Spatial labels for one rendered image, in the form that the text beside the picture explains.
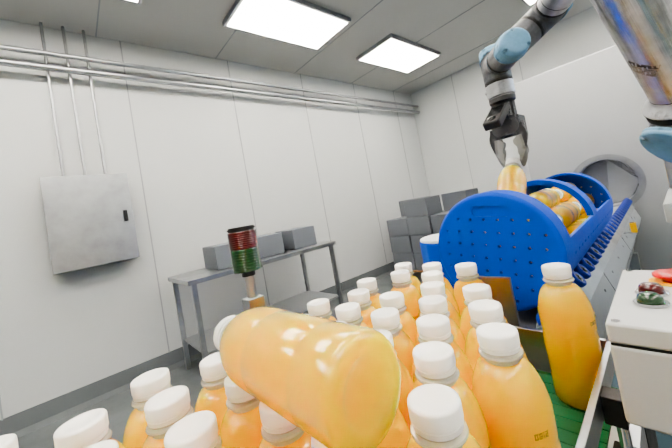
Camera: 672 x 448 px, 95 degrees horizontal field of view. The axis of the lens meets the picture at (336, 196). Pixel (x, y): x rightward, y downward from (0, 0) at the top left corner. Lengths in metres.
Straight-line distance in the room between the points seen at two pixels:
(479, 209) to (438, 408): 0.61
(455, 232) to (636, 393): 0.50
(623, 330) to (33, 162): 3.76
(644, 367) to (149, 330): 3.64
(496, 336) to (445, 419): 0.12
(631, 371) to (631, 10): 0.51
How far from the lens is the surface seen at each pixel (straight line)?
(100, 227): 3.43
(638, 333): 0.43
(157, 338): 3.79
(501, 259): 0.84
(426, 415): 0.27
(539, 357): 0.78
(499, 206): 0.81
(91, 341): 3.72
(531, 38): 1.02
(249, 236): 0.71
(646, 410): 0.46
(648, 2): 0.71
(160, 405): 0.39
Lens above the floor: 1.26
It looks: 2 degrees up
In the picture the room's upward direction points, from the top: 10 degrees counter-clockwise
